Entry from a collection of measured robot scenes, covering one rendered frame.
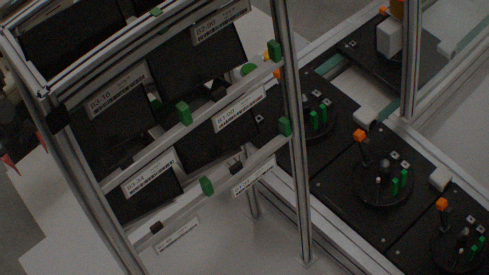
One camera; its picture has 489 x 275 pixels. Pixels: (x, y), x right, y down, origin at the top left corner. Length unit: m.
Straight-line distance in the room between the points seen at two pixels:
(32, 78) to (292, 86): 0.40
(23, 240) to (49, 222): 1.13
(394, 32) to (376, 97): 0.34
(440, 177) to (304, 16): 1.95
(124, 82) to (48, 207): 0.94
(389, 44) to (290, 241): 0.48
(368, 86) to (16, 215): 1.75
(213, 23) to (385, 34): 0.58
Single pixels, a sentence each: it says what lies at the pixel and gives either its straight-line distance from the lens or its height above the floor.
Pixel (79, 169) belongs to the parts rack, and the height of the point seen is 1.53.
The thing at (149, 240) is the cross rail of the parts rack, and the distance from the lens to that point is 0.93.
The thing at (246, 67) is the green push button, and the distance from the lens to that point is 1.58.
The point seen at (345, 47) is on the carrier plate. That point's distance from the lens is 1.62.
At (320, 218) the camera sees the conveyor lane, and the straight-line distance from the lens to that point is 1.32.
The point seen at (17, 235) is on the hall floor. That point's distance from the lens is 2.74.
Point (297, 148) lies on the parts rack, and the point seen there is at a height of 1.27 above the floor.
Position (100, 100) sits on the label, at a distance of 0.71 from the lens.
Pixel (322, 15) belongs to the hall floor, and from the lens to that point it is 3.18.
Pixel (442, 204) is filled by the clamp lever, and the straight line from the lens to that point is 1.22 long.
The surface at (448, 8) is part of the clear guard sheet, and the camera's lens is 1.41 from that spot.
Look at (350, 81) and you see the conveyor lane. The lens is 1.61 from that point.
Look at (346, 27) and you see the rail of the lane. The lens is 1.69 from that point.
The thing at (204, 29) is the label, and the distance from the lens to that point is 0.75.
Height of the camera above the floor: 2.09
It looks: 51 degrees down
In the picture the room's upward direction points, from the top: 12 degrees counter-clockwise
